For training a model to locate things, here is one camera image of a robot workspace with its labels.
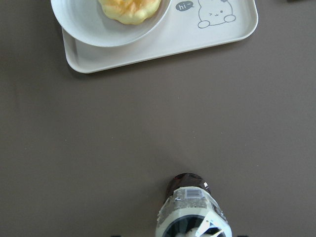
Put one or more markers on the tea bottle white cap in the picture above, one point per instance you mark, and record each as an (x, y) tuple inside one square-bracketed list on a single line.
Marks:
[(189, 210)]

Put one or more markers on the cream tray with bunny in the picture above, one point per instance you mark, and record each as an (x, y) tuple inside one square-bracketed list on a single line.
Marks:
[(178, 32)]

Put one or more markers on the yellow glazed donut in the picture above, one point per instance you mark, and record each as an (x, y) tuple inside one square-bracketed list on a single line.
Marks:
[(129, 12)]

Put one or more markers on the white round plate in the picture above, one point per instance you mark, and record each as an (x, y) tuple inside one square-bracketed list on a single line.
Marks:
[(85, 21)]

